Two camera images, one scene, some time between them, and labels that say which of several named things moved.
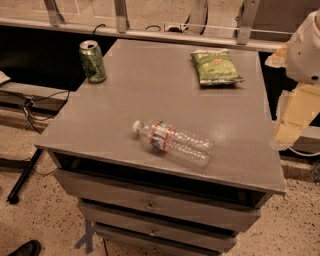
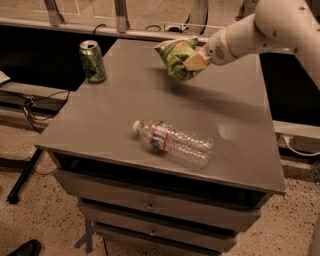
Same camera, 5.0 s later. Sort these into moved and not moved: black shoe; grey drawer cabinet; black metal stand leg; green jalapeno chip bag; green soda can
Moved: green jalapeno chip bag
Not moved: black shoe; green soda can; grey drawer cabinet; black metal stand leg
